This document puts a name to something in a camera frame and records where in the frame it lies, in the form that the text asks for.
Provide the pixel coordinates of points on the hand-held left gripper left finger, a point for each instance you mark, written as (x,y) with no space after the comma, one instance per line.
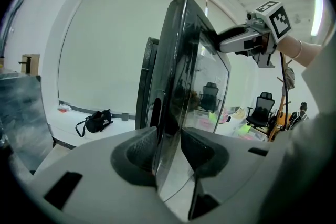
(92,165)

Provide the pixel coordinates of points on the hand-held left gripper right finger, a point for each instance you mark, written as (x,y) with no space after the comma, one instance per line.
(236,165)

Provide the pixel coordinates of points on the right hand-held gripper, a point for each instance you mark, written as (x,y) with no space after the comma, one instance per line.
(279,22)

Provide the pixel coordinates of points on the black-framed glass door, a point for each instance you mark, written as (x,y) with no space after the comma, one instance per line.
(189,60)

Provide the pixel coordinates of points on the black shoulder bag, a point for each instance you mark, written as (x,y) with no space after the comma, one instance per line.
(98,120)

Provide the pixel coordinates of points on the person's right forearm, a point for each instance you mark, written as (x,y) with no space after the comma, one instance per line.
(309,52)

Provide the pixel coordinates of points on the black glass-door mini fridge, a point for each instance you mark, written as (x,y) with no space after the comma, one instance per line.
(147,73)

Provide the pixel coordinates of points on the white window ledge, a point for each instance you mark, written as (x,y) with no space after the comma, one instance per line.
(68,126)

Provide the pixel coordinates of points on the black office chair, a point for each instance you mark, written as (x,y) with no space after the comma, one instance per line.
(262,110)

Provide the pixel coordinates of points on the red white plastic wrapper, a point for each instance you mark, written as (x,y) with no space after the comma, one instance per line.
(64,108)

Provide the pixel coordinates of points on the grey garment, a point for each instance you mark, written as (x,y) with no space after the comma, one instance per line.
(289,78)

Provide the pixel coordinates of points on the wooden coat rack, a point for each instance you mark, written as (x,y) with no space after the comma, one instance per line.
(281,102)

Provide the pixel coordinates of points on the white tube ceiling light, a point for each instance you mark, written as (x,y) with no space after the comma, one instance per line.
(317,13)

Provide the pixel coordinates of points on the black faucet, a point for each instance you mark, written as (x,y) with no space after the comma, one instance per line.
(26,65)

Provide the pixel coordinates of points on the grey roller blind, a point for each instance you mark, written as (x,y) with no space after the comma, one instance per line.
(110,34)

